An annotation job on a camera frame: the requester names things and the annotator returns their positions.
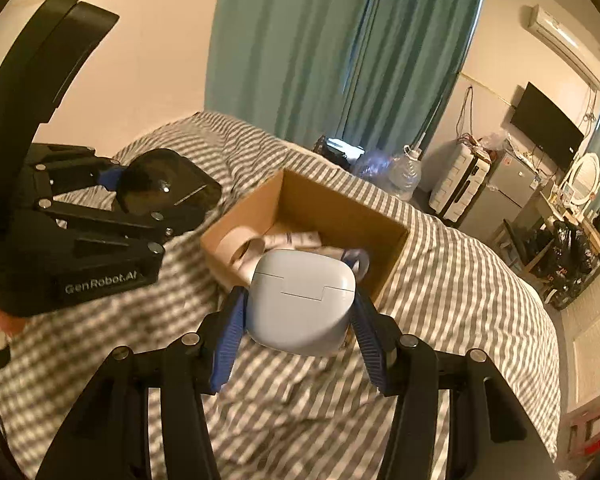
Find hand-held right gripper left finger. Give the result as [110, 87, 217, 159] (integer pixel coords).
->
[35, 285, 248, 480]

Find black wall television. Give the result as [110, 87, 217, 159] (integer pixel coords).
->
[510, 81, 585, 172]

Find person's left hand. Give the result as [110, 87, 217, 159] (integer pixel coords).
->
[0, 292, 29, 339]

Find blue ring item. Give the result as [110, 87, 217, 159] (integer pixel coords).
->
[341, 249, 372, 277]

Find black chair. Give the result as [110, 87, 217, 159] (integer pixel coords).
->
[497, 217, 543, 272]

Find brown cardboard box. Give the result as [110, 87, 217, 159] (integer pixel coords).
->
[200, 169, 411, 311]

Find dressing table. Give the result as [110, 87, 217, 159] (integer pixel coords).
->
[540, 189, 597, 242]

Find pile of black bags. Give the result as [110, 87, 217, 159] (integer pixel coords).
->
[530, 214, 600, 312]

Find white air conditioner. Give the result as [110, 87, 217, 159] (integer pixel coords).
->
[525, 4, 600, 92]

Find dark floor bag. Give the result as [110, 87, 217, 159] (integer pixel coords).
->
[314, 135, 367, 172]

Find white printed tube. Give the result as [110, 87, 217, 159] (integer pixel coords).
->
[265, 230, 322, 252]

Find grey checked blanket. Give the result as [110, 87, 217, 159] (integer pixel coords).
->
[0, 111, 563, 480]

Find red plastic stool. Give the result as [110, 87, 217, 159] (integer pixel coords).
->
[567, 407, 600, 459]

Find clear large water bottle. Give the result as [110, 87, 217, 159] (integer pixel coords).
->
[387, 146, 425, 202]

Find white oval mirror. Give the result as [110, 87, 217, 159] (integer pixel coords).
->
[562, 152, 600, 212]

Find clear bag on fridge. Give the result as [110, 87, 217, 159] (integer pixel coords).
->
[480, 129, 509, 154]

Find dark green curtain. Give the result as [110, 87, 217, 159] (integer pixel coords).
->
[340, 0, 491, 157]

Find light green curtain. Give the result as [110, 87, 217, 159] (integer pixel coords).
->
[205, 0, 381, 137]

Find hanging wall cables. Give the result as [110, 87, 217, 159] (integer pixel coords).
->
[456, 85, 482, 142]

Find white tape roll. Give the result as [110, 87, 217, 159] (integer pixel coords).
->
[215, 227, 267, 289]

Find clear plastic bag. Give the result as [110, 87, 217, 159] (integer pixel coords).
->
[362, 151, 397, 182]

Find silver small fridge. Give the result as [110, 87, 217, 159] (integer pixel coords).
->
[455, 147, 544, 247]

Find light blue rounded case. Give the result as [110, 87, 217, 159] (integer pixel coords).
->
[245, 249, 357, 357]

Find white suitcase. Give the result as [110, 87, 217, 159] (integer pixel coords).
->
[428, 139, 492, 224]

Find black rounded case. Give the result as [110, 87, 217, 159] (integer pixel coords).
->
[115, 149, 224, 222]

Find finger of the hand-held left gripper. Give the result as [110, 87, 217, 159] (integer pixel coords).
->
[27, 144, 128, 196]
[37, 197, 196, 256]

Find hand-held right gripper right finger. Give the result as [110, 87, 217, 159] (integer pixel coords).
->
[352, 290, 553, 480]

